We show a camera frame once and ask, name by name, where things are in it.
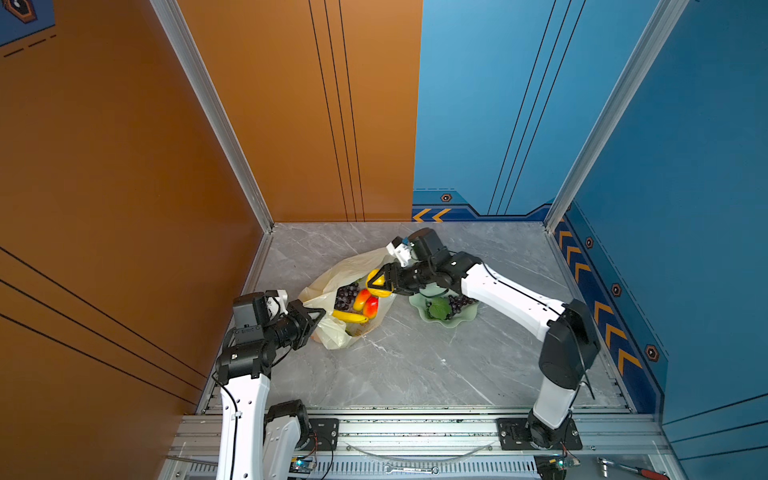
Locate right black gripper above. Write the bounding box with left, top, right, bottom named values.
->
left=368, top=262, right=437, bottom=296

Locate cream plastic bag orange print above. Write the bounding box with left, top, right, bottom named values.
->
left=299, top=248, right=395, bottom=350

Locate yellow banana bunch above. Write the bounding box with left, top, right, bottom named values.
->
left=332, top=310, right=369, bottom=324

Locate dark purple grape bunch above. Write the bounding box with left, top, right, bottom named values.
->
left=334, top=283, right=360, bottom=311

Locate red yellow mango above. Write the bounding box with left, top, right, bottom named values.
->
left=353, top=289, right=371, bottom=312

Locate red orange mango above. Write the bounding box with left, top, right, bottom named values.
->
left=362, top=296, right=379, bottom=320

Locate yellow lemon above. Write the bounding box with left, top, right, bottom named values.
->
left=365, top=269, right=392, bottom=298

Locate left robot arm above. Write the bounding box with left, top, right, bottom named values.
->
left=212, top=290, right=326, bottom=479

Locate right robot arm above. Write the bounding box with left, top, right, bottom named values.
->
left=366, top=228, right=601, bottom=449

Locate light green fruit plate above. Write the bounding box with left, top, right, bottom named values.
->
left=409, top=283, right=479, bottom=328

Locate green circuit board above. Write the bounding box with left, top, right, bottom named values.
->
left=289, top=456, right=317, bottom=475

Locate silver wrench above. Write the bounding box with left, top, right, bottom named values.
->
left=383, top=464, right=440, bottom=475

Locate small right circuit board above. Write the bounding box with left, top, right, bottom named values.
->
left=534, top=456, right=581, bottom=480

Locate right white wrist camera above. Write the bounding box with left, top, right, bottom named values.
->
left=386, top=237, right=415, bottom=268

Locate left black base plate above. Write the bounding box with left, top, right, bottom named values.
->
left=296, top=417, right=340, bottom=452

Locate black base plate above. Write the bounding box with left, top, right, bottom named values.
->
left=496, top=416, right=583, bottom=451
left=296, top=417, right=340, bottom=452

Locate aluminium rail frame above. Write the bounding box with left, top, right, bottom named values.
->
left=158, top=404, right=685, bottom=480

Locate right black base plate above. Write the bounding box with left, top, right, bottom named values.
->
left=496, top=416, right=583, bottom=451

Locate red handled tool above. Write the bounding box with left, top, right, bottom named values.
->
left=596, top=457, right=670, bottom=480

